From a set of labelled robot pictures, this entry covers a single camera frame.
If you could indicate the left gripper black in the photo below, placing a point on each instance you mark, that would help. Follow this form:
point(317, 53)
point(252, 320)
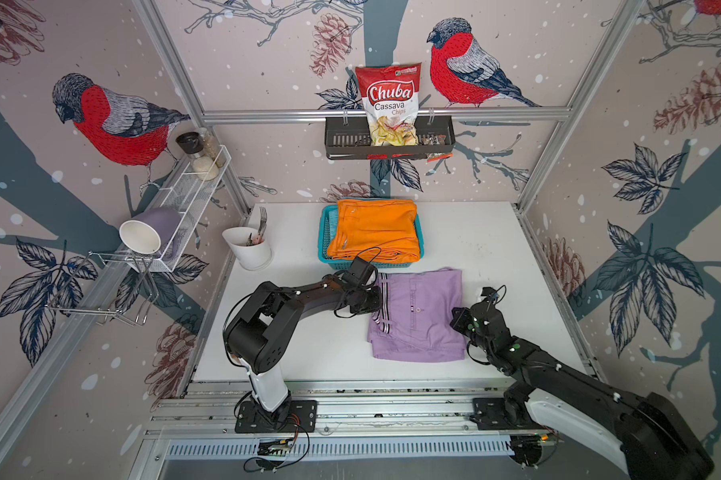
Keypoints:
point(376, 305)

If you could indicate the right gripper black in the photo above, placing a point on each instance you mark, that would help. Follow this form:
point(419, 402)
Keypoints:
point(457, 320)

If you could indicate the purple pants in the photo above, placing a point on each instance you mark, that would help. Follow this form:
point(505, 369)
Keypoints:
point(413, 323)

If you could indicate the orange pants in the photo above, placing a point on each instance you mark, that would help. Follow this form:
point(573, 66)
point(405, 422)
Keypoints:
point(376, 230)

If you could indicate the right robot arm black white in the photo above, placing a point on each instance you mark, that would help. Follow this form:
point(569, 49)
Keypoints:
point(646, 437)

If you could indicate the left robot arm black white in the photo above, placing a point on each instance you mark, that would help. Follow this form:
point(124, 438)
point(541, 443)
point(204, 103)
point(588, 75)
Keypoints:
point(260, 327)

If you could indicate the teal plastic basket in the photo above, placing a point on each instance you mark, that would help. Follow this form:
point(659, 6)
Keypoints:
point(327, 232)

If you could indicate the white utensil holder cup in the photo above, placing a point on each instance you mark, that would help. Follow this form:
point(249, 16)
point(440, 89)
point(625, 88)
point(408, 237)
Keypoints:
point(252, 254)

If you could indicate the red cassava chips bag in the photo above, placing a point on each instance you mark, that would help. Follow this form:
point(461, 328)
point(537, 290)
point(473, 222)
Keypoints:
point(389, 96)

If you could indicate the glass spice bottle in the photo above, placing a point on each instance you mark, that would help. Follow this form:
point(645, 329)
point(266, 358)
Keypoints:
point(211, 146)

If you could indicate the purple white cup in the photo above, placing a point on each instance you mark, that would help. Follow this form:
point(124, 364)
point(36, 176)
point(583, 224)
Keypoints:
point(148, 232)

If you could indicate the black lid spice jar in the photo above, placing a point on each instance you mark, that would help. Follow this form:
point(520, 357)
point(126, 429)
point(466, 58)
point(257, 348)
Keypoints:
point(201, 163)

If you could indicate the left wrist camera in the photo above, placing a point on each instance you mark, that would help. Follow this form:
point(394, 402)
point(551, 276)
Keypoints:
point(360, 274)

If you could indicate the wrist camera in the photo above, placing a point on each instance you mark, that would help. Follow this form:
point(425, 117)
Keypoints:
point(489, 295)
point(360, 274)

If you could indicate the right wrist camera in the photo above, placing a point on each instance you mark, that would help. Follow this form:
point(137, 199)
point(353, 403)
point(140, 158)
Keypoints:
point(489, 295)

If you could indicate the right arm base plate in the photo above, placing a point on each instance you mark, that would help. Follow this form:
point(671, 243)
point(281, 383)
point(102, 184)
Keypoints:
point(498, 413)

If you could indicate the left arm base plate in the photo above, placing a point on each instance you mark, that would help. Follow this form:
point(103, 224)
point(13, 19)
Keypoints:
point(292, 416)

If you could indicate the black hanging wire shelf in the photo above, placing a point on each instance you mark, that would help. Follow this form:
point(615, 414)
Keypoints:
point(350, 139)

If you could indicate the white wire wall shelf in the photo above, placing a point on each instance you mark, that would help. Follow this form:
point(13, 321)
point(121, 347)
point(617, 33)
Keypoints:
point(187, 193)

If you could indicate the wire cup rack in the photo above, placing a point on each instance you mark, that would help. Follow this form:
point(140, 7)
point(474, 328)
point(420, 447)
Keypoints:
point(123, 291)

